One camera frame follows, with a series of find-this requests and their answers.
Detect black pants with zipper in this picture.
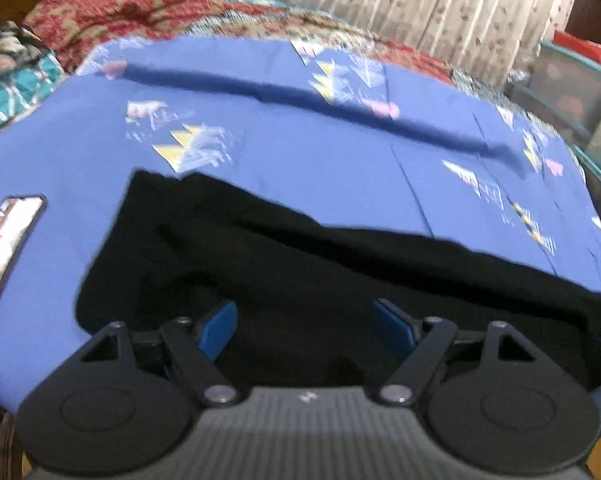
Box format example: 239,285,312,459
76,171,601,390

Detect blue patterned bed sheet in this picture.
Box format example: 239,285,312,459
0,37,601,410

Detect smartphone with dark case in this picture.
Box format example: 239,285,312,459
0,195,46,296

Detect clear teal-rimmed storage box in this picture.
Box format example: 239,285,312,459
505,41,601,180

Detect teal patterned cloth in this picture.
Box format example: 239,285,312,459
0,21,66,129

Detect red floral quilt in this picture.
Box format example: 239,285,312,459
24,0,452,84

